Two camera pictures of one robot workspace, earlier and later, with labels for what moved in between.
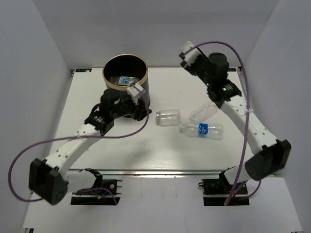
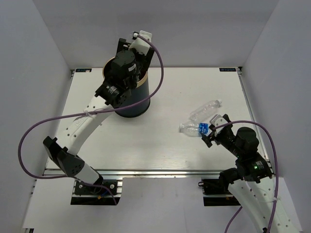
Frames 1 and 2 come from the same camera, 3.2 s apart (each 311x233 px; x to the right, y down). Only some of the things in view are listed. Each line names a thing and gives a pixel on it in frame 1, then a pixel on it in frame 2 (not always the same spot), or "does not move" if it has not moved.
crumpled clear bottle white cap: [204, 111] does not move
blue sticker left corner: [83, 70] does not move
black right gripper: [202, 57] to [207, 140]
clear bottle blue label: [199, 129] does not move
